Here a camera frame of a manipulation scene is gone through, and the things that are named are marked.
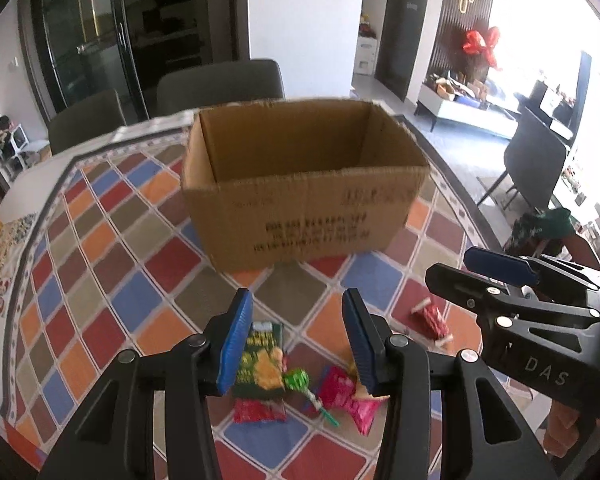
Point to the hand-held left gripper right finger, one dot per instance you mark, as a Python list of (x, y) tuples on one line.
[(357, 340)]

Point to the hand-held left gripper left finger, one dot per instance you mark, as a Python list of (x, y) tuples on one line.
[(235, 345)]

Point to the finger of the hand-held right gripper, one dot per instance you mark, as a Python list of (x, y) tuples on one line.
[(500, 266), (455, 282)]

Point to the green snack packet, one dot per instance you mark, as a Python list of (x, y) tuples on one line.
[(260, 360)]

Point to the red candy with white ends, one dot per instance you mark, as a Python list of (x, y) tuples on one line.
[(432, 321)]

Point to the pink snack packet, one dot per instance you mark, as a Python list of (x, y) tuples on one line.
[(336, 387)]

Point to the green lollipop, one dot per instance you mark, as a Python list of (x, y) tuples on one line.
[(296, 381)]

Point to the red snack packet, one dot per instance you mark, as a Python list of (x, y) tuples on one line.
[(260, 411)]

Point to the pink bow-shaped candy wrapper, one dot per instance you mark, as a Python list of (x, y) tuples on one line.
[(365, 412)]

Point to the cardboard box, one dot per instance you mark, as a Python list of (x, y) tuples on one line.
[(300, 210)]

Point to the person's right hand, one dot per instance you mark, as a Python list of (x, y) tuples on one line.
[(572, 432)]

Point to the green printed clothing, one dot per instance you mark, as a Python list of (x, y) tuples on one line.
[(545, 227)]

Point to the brown wooden chair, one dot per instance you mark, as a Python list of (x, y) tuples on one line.
[(587, 255)]

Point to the dark grey side chair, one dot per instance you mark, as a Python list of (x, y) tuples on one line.
[(530, 160)]

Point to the colourful diamond pattern tablecloth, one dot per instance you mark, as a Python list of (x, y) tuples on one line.
[(130, 270)]

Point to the white low console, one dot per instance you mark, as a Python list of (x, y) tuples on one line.
[(470, 112)]

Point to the cardboard clutter pile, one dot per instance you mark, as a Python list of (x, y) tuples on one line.
[(455, 87)]

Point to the red bow decoration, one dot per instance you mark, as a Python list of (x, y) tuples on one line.
[(480, 42)]

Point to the floral patterned cloth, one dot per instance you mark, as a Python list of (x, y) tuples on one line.
[(5, 265)]

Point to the white plastic drawer unit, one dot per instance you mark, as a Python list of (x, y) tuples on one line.
[(366, 55)]

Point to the wide grey dining chair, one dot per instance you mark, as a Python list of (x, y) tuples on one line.
[(220, 87)]

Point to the dark interior door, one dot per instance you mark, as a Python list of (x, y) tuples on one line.
[(405, 25)]

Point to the narrow grey dining chair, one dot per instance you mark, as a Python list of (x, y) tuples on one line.
[(87, 122)]

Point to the colourful toy pile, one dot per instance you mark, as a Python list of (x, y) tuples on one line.
[(367, 25)]

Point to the white small rack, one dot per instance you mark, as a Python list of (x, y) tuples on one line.
[(22, 147)]

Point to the black glass sliding door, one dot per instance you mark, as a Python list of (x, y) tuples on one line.
[(85, 35)]

